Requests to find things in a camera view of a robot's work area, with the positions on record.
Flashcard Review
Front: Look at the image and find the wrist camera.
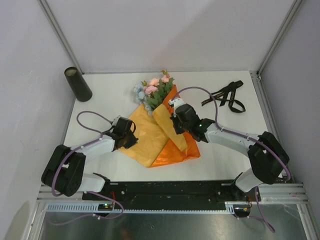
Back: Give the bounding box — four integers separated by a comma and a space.
111, 115, 121, 126
168, 97, 186, 118

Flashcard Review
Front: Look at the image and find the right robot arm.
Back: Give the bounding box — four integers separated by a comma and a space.
169, 98, 290, 201

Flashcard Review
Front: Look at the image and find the black ribbon gold lettering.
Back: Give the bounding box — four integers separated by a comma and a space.
211, 80, 246, 114

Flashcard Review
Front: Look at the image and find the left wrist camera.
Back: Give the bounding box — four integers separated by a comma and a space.
111, 115, 121, 126

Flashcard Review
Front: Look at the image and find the grey slotted cable duct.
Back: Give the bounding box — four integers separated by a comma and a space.
46, 202, 250, 214

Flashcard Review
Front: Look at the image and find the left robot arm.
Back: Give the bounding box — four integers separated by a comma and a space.
41, 116, 138, 200

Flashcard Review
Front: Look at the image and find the right aluminium frame post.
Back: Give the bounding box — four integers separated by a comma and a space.
256, 0, 305, 78

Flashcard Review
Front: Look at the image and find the artificial flower bunch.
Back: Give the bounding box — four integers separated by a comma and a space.
133, 70, 177, 116

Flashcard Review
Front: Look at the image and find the orange wrapping paper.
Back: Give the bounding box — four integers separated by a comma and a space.
121, 84, 202, 169

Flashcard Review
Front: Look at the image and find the black cylindrical vase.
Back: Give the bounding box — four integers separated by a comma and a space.
64, 66, 93, 102

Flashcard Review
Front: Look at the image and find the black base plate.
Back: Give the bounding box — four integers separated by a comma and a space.
82, 180, 261, 208

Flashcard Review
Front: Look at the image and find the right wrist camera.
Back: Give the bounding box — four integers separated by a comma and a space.
168, 97, 186, 118

